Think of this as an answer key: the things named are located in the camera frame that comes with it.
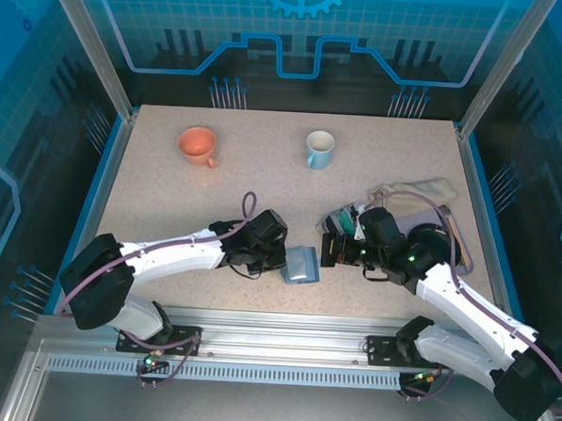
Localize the teal card holder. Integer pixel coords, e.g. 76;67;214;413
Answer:
281;244;324;288

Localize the left small LED board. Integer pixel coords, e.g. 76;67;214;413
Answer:
142;351;169;375

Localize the left aluminium frame post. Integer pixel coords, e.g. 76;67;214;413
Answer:
36;0;143;121

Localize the aluminium front rail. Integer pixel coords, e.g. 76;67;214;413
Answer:
35;298;536;379

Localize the beige cloth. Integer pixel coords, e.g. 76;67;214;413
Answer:
366;173;460;221

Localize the light blue mug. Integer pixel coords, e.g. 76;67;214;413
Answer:
304;129;337;170

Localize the aluminium side rail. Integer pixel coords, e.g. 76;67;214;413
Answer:
443;122;540;340
43;106;139;319

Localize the left aluminium side rail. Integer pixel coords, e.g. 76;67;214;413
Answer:
43;106;139;319

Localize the aluminium frame post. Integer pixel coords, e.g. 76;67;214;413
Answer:
36;0;143;121
457;0;543;142

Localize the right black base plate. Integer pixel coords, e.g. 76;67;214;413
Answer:
364;334;454;370

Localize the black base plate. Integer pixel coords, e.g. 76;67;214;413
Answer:
364;334;454;370
115;322;204;357

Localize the wooden handled utensil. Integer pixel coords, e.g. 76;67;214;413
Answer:
433;204;479;274

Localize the right aluminium frame post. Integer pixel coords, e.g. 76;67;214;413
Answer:
457;0;543;142

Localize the right small LED board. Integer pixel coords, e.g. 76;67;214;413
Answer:
410;367;443;388

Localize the silver card with dark stripe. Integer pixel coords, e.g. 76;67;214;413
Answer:
320;234;337;269

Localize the orange cup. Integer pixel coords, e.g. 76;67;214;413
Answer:
177;125;219;170

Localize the metal bottom panel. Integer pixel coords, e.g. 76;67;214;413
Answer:
0;336;556;421

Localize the green card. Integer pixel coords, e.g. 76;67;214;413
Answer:
336;209;358;235

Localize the slotted cable duct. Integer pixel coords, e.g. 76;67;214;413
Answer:
45;353;404;391

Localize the small led board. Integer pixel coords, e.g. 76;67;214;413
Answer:
410;367;443;388
142;351;169;375

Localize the right aluminium side rail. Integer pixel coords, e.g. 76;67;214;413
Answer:
443;122;540;340

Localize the black bowl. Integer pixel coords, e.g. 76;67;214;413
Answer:
403;220;464;264

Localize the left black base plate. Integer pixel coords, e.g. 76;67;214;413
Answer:
115;322;204;357

